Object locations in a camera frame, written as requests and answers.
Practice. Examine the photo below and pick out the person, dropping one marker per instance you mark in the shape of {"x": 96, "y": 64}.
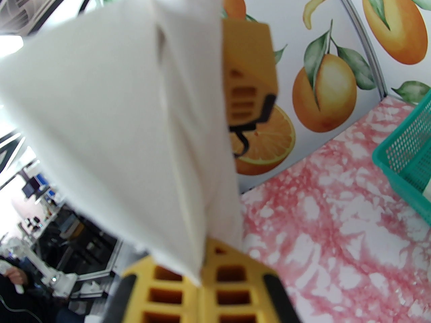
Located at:
{"x": 10, "y": 301}

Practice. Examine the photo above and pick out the green plastic mesh basket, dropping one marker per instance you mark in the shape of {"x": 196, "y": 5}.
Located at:
{"x": 404, "y": 153}

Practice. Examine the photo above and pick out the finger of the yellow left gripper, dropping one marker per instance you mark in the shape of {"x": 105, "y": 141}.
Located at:
{"x": 249, "y": 76}

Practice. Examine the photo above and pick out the computer monitor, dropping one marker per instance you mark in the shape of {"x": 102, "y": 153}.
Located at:
{"x": 32, "y": 188}

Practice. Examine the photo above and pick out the white paper napkin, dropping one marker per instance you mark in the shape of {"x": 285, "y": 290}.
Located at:
{"x": 118, "y": 113}

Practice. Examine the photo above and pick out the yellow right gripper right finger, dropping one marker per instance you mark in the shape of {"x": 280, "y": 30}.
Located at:
{"x": 257, "y": 298}

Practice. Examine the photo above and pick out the aluminium side beam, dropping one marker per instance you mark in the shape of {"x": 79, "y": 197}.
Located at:
{"x": 97, "y": 273}

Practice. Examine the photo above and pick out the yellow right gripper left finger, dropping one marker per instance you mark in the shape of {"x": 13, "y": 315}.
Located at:
{"x": 146, "y": 288}

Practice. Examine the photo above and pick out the person's hand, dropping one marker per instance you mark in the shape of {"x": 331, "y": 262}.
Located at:
{"x": 15, "y": 276}

